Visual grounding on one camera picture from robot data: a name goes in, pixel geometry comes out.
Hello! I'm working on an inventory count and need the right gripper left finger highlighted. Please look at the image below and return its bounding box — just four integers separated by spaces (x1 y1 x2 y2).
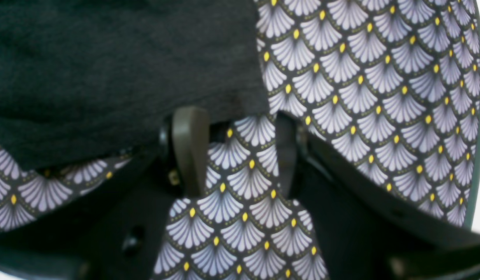
159 106 210 199

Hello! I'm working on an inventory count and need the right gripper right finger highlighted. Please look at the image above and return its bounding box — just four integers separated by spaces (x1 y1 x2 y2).
275 111 307 199

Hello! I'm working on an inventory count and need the dark grey T-shirt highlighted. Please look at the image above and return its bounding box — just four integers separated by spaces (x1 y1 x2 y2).
0 0 270 170

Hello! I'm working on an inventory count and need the fan-patterned table cloth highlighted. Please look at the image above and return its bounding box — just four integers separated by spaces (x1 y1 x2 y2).
0 0 480 280

